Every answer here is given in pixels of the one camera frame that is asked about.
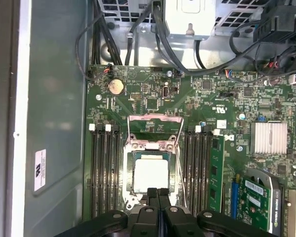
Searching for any black plastic fan housing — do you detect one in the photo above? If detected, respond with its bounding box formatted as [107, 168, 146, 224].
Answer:
[252, 0, 296, 43]

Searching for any metal socket cover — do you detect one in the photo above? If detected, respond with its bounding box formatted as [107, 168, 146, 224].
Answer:
[127, 114, 185, 151]

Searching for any black RAM slot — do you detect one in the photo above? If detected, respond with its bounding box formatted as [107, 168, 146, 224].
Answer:
[192, 124, 200, 213]
[107, 124, 114, 218]
[99, 124, 107, 218]
[114, 124, 122, 218]
[90, 124, 100, 218]
[200, 124, 210, 213]
[185, 124, 193, 210]

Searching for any black PC case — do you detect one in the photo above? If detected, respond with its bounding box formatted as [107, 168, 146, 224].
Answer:
[0, 0, 296, 237]

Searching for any round black speaker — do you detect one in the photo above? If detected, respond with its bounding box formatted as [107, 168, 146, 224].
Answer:
[271, 46, 296, 75]

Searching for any blue expansion slot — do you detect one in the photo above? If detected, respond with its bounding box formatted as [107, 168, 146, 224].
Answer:
[232, 175, 241, 220]

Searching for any white label sticker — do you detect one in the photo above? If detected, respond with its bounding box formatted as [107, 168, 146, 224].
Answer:
[34, 149, 47, 193]

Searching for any green RAM stick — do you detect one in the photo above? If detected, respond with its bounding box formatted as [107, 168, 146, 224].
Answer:
[210, 135, 224, 213]

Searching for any silver chipset heatsink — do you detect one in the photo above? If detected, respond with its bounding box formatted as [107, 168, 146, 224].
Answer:
[250, 120, 289, 156]

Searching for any silver green CPU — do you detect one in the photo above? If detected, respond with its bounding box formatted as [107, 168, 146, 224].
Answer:
[132, 152, 172, 193]

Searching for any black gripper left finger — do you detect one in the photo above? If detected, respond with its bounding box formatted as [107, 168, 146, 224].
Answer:
[55, 188, 161, 237]

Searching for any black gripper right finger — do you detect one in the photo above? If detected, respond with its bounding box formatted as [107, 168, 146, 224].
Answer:
[158, 187, 277, 237]

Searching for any thick dark cable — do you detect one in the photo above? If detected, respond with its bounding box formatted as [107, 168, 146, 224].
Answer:
[161, 22, 188, 73]
[151, 2, 188, 75]

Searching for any silver metal drive cage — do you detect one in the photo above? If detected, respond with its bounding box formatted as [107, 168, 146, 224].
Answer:
[97, 0, 263, 41]

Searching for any black cable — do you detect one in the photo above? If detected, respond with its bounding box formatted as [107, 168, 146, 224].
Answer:
[196, 40, 207, 69]
[185, 40, 262, 75]
[98, 14, 123, 66]
[229, 23, 262, 56]
[92, 0, 107, 65]

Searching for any metal locking lever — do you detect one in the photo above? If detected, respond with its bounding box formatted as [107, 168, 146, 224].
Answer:
[174, 145, 188, 208]

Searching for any round coin battery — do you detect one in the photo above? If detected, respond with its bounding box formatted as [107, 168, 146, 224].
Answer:
[109, 79, 125, 95]

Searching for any green black graphics card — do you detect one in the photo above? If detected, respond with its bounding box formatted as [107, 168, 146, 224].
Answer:
[240, 169, 286, 237]

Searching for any CPU socket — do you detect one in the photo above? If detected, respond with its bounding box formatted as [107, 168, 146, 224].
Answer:
[123, 134, 182, 213]

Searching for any thin black wire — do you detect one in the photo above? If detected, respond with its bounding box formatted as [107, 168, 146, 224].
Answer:
[75, 29, 94, 81]

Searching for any green motherboard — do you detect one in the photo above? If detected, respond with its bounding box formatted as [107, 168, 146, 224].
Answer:
[82, 64, 296, 237]

